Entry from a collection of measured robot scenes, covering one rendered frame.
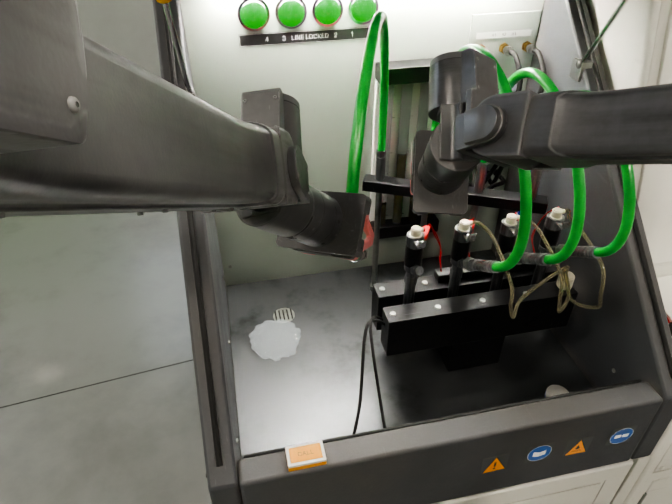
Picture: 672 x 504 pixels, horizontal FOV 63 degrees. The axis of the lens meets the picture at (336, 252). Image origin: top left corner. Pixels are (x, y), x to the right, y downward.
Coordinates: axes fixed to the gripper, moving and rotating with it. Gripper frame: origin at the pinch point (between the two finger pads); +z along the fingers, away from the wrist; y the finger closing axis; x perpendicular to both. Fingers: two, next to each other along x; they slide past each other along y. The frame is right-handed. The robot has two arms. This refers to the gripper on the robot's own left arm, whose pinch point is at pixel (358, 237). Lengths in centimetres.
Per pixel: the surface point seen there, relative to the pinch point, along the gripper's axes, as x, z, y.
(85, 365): 49, 81, 152
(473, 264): -1.2, 23.7, -7.3
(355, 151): -8.4, -7.1, -1.6
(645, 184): -20, 42, -28
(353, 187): -4.6, -6.1, -1.6
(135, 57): -146, 197, 327
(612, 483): 30, 52, -28
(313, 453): 28.0, 6.9, 4.6
